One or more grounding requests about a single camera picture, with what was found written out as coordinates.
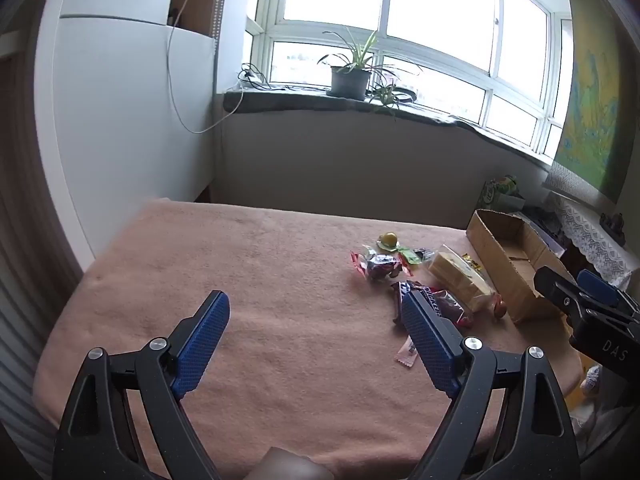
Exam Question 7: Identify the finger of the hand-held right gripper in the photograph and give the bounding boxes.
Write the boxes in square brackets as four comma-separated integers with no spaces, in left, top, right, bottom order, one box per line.
[533,266,632,331]
[576,269,640,317]

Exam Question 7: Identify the small plant in dark tray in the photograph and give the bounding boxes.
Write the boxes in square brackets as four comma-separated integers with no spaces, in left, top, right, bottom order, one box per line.
[366,80,419,120]

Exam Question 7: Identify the red candy bag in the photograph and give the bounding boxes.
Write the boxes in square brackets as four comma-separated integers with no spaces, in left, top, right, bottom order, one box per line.
[351,251,412,282]

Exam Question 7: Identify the dark red chocolate bar packet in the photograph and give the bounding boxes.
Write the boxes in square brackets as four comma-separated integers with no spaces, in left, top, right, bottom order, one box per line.
[391,281,475,330]

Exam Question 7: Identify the pink small candy wrapper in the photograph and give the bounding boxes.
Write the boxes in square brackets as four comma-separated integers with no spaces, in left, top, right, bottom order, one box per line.
[394,335,419,368]

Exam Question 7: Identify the yellow cracker packet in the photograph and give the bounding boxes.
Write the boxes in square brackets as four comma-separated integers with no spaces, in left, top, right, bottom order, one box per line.
[427,245,497,313]

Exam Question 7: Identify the brown cardboard box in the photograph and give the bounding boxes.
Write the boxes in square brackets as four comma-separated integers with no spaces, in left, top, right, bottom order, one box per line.
[466,208,577,324]

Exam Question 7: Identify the green yellow wall map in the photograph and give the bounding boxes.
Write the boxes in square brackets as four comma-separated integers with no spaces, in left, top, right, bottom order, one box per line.
[551,0,632,205]

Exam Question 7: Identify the small white bottle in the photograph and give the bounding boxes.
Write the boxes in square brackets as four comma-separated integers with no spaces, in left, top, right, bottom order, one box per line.
[580,365,603,397]

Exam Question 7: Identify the green juice carton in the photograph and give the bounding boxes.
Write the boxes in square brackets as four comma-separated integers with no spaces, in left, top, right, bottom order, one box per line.
[480,175,526,213]

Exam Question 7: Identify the white framed window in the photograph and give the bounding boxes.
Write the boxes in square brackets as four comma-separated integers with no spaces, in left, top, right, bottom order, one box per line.
[245,0,574,157]

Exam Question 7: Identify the white lace cloth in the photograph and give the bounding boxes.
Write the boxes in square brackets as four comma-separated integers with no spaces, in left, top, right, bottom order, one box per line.
[547,192,638,288]

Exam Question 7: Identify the white cable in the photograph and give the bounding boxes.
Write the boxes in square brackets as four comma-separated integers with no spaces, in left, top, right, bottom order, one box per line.
[166,0,245,134]

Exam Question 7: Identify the dark small figurine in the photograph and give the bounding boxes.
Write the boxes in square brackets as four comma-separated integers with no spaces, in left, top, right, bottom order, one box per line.
[600,212,626,246]

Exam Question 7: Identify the white cabinet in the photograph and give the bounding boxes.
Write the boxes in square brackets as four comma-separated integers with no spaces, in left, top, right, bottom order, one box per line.
[32,0,217,272]

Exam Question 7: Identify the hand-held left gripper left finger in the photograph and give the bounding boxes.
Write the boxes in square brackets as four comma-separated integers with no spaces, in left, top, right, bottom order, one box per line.
[52,290,231,480]

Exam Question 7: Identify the black cables with charger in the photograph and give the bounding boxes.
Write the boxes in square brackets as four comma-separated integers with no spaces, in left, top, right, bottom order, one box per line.
[237,62,291,92]

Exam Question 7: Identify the pink blanket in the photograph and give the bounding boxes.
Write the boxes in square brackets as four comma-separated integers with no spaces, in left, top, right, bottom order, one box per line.
[32,199,596,480]

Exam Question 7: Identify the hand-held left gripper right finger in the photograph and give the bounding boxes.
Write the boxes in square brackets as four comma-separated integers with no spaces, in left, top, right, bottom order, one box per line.
[401,291,582,480]

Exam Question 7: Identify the potted spider plant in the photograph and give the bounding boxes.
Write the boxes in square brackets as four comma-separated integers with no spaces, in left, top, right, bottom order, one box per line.
[317,29,423,101]

